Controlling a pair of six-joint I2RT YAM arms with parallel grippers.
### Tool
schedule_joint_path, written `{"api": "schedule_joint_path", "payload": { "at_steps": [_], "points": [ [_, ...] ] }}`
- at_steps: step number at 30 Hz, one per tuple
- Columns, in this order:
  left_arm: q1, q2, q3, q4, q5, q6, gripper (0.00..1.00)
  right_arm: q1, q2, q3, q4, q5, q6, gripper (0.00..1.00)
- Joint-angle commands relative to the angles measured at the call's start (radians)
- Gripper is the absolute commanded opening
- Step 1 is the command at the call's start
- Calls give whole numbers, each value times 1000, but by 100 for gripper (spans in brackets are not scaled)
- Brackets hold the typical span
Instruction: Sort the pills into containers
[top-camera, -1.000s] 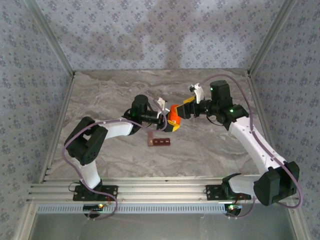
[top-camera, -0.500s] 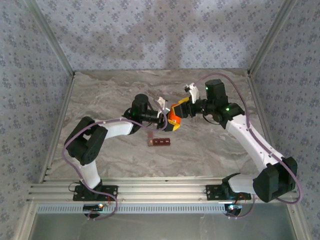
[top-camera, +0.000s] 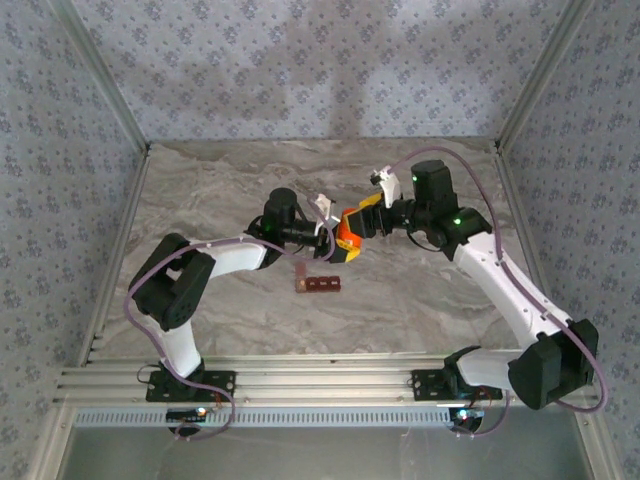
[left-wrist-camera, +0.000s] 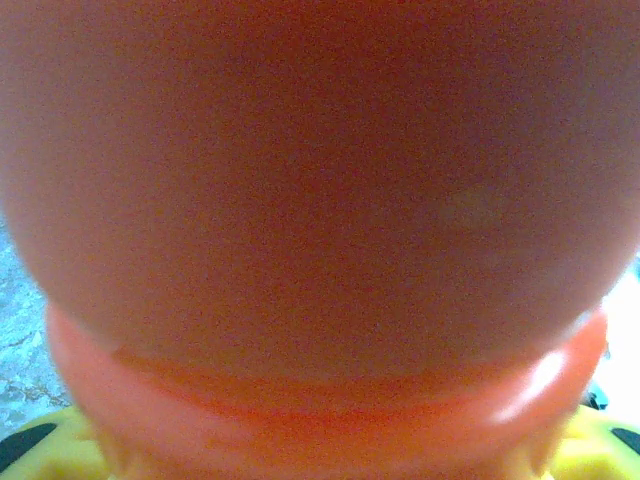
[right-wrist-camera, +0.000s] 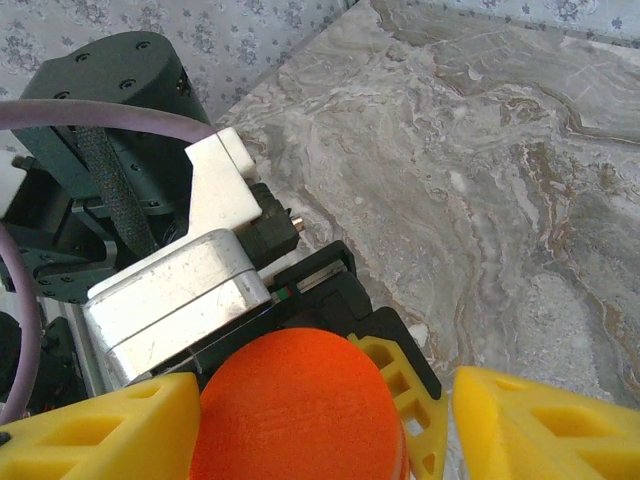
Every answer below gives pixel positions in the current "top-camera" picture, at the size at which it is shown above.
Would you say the orange pill bottle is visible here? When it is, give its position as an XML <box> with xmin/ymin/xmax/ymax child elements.
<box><xmin>335</xmin><ymin>213</ymin><xmax>362</xmax><ymax>242</ymax></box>

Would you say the brown pill organizer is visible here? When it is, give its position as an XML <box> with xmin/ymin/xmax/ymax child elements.
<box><xmin>293</xmin><ymin>263</ymin><xmax>343</xmax><ymax>295</ymax></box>

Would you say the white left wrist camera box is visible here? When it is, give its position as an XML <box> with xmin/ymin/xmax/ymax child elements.
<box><xmin>312</xmin><ymin>193</ymin><xmax>339</xmax><ymax>226</ymax></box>

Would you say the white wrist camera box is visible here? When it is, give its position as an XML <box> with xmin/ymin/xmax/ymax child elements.
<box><xmin>312</xmin><ymin>193</ymin><xmax>339</xmax><ymax>226</ymax></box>
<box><xmin>368</xmin><ymin>166</ymin><xmax>404</xmax><ymax>207</ymax></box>

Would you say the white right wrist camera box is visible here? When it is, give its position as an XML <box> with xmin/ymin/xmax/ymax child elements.
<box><xmin>368</xmin><ymin>166</ymin><xmax>404</xmax><ymax>207</ymax></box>

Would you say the aluminium table side rail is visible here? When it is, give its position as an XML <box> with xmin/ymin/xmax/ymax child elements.
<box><xmin>74</xmin><ymin>144</ymin><xmax>151</xmax><ymax>369</ymax></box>
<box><xmin>492</xmin><ymin>144</ymin><xmax>574</xmax><ymax>364</ymax></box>

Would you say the aluminium mounting rail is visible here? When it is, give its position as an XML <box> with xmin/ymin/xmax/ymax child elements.
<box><xmin>53</xmin><ymin>352</ymin><xmax>599</xmax><ymax>405</ymax></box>

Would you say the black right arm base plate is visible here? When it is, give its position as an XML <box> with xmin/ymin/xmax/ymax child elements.
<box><xmin>410</xmin><ymin>368</ymin><xmax>504</xmax><ymax>401</ymax></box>

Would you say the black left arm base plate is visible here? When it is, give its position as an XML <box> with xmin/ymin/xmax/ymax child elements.
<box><xmin>145</xmin><ymin>369</ymin><xmax>237</xmax><ymax>403</ymax></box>

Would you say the grey slotted cable duct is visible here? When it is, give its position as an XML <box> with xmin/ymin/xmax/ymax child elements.
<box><xmin>73</xmin><ymin>405</ymin><xmax>454</xmax><ymax>429</ymax></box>

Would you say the aluminium frame post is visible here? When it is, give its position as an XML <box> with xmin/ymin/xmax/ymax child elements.
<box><xmin>47</xmin><ymin>0</ymin><xmax>152</xmax><ymax>154</ymax></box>
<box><xmin>493</xmin><ymin>0</ymin><xmax>599</xmax><ymax>154</ymax></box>

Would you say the aluminium frame leg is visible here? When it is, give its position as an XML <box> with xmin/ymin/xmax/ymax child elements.
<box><xmin>572</xmin><ymin>404</ymin><xmax>617</xmax><ymax>480</ymax></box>
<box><xmin>29</xmin><ymin>404</ymin><xmax>76</xmax><ymax>480</ymax></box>

